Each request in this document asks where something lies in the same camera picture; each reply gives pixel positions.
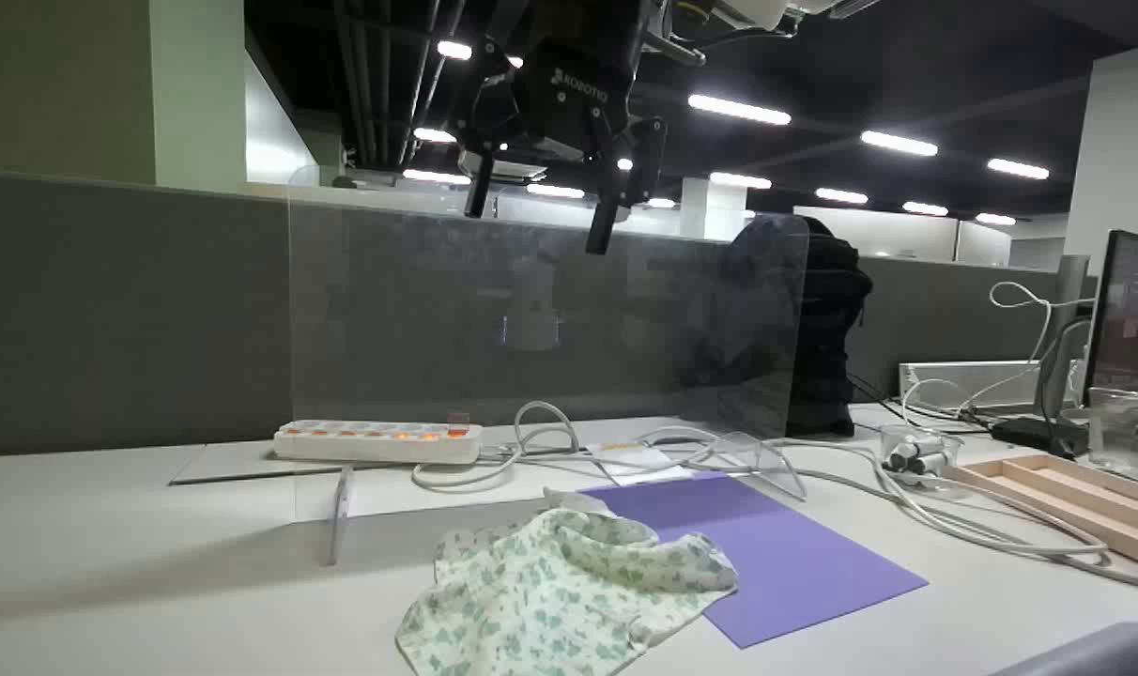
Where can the wooden tray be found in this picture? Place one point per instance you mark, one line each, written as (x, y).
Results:
(1081, 494)

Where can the purple paper sheet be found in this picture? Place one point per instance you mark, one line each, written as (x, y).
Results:
(793, 558)

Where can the white power strip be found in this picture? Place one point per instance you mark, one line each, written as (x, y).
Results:
(380, 439)

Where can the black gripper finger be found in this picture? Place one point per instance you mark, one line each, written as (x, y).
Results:
(608, 220)
(478, 193)

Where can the ceiling light tube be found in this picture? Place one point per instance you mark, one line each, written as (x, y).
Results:
(899, 144)
(737, 110)
(1020, 168)

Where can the clear acrylic panel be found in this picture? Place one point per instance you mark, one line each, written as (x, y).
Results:
(530, 312)

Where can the white flat box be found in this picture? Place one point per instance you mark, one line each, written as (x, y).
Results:
(966, 381)

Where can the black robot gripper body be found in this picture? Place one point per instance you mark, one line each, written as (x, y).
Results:
(568, 89)

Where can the black computer monitor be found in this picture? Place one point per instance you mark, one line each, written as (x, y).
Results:
(1132, 312)

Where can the grey desk partition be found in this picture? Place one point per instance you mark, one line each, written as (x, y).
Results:
(117, 312)

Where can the black backpack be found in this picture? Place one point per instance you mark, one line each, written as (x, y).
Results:
(836, 323)

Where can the white green floral cloth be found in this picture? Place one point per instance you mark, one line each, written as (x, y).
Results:
(568, 593)

